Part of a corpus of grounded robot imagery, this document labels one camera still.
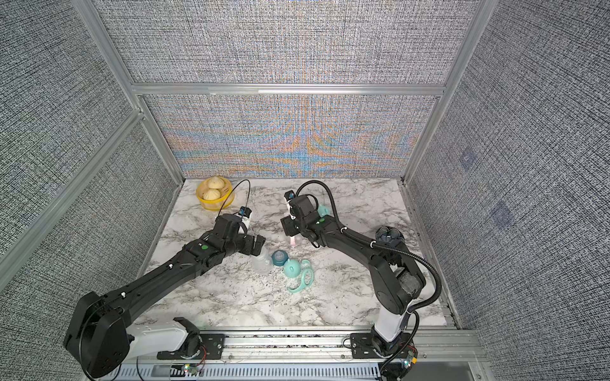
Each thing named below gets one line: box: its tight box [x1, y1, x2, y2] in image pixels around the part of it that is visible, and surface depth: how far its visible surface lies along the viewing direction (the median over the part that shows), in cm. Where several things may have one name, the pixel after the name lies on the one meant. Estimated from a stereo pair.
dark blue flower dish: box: [374, 225, 406, 247], surface depth 97 cm
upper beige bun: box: [207, 176, 225, 189], surface depth 112 cm
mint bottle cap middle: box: [283, 258, 302, 279], surface depth 88 cm
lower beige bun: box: [203, 188, 221, 201], surface depth 108 cm
